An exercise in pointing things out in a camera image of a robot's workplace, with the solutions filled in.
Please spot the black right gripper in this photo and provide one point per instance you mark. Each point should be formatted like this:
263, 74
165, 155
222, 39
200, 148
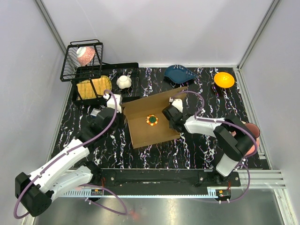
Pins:
170, 124

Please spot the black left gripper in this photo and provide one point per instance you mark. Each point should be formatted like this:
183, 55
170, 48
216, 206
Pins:
123, 119

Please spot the orange flower toy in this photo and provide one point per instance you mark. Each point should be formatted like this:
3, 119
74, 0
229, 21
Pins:
152, 120

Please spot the brown cardboard box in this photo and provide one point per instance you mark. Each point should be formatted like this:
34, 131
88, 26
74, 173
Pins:
147, 124

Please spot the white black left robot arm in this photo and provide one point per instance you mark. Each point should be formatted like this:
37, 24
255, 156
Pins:
37, 190

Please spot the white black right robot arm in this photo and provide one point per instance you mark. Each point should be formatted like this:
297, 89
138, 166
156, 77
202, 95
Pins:
233, 137

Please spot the silver blue toothpaste tube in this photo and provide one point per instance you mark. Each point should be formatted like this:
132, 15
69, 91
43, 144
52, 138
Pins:
94, 112

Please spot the white flower-shaped cup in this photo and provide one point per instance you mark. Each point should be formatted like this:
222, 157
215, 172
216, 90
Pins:
124, 82

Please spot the dark blue leaf dish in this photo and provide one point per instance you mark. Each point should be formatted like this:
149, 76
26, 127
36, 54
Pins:
179, 74

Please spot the woven bamboo tray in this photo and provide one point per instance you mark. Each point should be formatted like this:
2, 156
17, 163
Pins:
90, 89

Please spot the orange round bowl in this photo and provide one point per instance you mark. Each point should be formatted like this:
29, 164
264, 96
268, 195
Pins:
224, 80

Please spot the pink patterned ceramic bowl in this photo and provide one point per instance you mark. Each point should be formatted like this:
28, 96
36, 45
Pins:
85, 55

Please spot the dark red cup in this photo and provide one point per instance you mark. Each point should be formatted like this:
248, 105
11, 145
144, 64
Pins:
254, 129

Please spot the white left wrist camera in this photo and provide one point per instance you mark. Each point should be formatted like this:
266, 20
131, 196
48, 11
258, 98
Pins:
113, 101

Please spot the black wire dish rack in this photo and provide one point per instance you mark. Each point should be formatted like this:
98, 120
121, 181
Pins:
73, 72

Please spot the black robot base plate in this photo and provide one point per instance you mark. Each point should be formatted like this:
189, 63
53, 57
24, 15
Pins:
163, 180

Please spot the aluminium front rail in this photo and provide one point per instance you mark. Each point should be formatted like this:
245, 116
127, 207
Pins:
254, 179

